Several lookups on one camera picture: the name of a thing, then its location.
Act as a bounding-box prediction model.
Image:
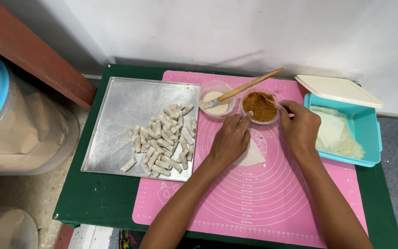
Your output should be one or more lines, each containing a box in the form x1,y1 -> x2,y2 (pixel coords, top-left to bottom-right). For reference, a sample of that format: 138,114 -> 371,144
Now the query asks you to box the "person's left hand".
209,111 -> 254,166

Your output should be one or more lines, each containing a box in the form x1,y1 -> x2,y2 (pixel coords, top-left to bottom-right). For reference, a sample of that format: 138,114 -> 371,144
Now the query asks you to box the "person's right hand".
277,100 -> 322,157

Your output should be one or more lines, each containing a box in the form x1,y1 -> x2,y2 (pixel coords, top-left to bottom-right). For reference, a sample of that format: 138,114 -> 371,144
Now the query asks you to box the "small wooden spoon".
257,93 -> 280,106

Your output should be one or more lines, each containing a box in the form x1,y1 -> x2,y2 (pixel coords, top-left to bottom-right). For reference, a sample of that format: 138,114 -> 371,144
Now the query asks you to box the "thin pastry wrapper sheet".
233,138 -> 266,167

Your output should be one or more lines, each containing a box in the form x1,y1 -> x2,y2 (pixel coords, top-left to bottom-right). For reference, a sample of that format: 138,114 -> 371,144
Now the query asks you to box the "clear bowl with brown filling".
240,88 -> 282,125

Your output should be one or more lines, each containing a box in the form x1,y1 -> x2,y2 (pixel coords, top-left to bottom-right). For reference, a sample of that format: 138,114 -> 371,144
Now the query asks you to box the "stack of pastry wrappers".
310,105 -> 365,160

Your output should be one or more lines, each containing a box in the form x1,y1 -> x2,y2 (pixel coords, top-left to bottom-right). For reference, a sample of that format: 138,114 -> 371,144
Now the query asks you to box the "cream plastic lid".
295,75 -> 383,109

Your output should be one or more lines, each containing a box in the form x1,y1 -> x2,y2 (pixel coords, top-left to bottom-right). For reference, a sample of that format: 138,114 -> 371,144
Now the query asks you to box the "clear bowl with white paste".
198,80 -> 237,118

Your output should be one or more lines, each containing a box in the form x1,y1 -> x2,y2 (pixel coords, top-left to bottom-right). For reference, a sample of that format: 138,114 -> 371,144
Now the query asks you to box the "pink silicone baking mat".
132,71 -> 368,249

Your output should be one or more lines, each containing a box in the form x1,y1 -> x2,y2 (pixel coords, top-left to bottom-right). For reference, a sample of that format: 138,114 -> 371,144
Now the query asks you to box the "turquoise plastic container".
304,93 -> 383,167

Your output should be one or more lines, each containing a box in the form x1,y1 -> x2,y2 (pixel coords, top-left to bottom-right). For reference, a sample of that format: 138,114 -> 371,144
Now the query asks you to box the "pile of rolled pastries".
120,104 -> 198,178

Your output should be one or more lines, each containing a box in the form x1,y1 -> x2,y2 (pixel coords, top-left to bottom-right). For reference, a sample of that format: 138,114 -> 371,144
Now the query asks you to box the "metal baking tray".
81,77 -> 201,182

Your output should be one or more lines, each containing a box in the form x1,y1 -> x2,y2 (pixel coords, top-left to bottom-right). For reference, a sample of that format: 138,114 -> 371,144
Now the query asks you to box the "black patterned garment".
119,229 -> 172,249

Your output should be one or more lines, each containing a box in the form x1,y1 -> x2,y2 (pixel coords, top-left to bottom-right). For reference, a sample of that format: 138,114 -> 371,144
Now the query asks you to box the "large clear plastic tub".
0,66 -> 79,176

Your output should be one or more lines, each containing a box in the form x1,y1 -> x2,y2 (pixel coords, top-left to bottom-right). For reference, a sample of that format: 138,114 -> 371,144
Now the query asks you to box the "brown wooden beam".
0,0 -> 98,110

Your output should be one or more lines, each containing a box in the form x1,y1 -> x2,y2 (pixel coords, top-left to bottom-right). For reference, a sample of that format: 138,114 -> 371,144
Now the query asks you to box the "small clear plastic tub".
0,206 -> 39,249

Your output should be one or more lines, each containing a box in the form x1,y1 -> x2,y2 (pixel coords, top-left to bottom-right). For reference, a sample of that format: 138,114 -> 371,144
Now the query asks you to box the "wooden handled pastry brush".
204,67 -> 284,108

